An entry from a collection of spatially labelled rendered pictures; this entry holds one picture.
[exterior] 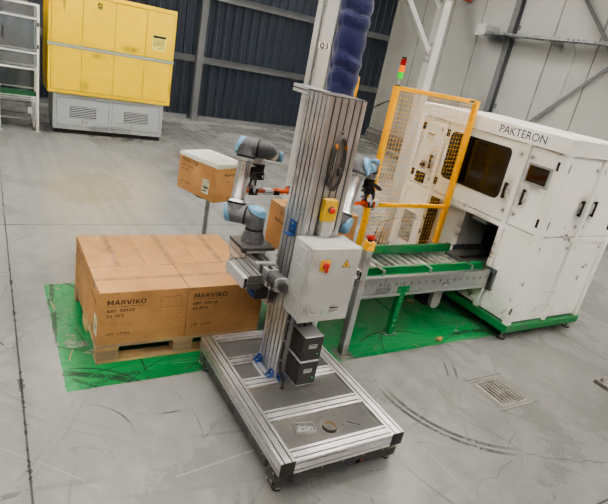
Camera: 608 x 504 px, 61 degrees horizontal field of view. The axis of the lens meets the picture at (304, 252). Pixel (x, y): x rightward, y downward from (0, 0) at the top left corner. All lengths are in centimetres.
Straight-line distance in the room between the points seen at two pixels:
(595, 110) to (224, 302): 1005
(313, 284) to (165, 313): 126
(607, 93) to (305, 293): 1029
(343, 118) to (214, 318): 182
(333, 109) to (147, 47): 820
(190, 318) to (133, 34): 767
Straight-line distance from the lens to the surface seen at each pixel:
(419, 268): 482
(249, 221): 323
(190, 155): 561
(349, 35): 390
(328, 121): 288
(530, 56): 1374
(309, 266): 287
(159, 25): 1089
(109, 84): 1078
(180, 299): 375
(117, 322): 371
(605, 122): 1242
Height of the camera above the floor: 221
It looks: 21 degrees down
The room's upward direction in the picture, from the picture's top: 12 degrees clockwise
